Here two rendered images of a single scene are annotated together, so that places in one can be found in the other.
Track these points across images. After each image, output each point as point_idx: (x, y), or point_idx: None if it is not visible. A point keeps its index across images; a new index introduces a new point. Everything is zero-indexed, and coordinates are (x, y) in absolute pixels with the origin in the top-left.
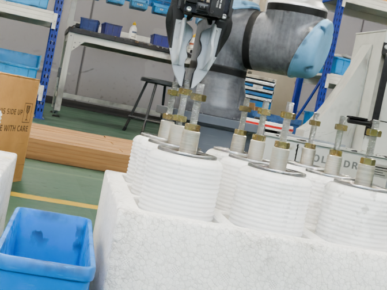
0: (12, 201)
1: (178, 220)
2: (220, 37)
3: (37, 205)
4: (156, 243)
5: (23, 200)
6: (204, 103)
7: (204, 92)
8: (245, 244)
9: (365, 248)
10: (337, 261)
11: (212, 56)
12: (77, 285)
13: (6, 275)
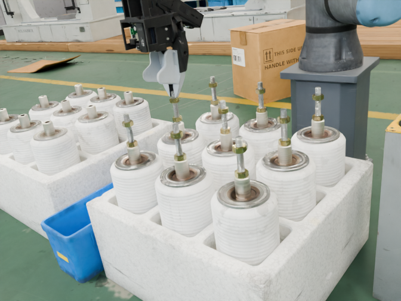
0: (276, 114)
1: (108, 213)
2: (178, 57)
3: (290, 116)
4: (104, 224)
5: (287, 112)
6: (307, 62)
7: (307, 53)
8: (139, 236)
9: (228, 252)
10: (192, 262)
11: (177, 73)
12: (65, 244)
13: (46, 233)
